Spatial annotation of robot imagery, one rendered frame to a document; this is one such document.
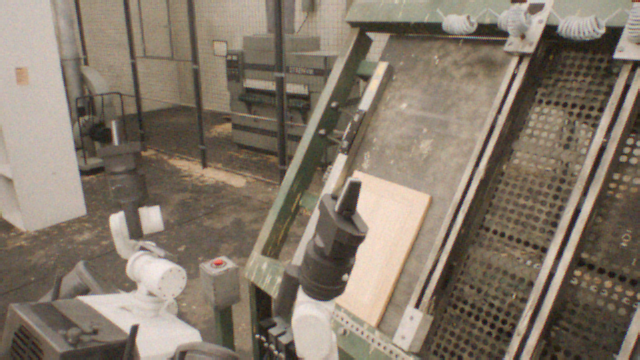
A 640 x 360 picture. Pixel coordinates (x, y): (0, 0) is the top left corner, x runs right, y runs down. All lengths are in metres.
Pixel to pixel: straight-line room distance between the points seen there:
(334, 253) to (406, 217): 0.94
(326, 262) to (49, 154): 4.43
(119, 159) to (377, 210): 0.94
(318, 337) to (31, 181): 4.39
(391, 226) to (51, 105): 3.87
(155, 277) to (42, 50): 4.15
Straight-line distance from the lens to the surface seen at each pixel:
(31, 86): 4.93
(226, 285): 1.98
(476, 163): 1.57
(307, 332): 0.84
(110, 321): 0.95
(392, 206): 1.73
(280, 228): 2.11
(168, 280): 0.94
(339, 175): 1.91
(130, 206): 1.21
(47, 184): 5.11
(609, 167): 1.45
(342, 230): 0.72
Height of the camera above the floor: 1.89
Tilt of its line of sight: 20 degrees down
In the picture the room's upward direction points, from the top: straight up
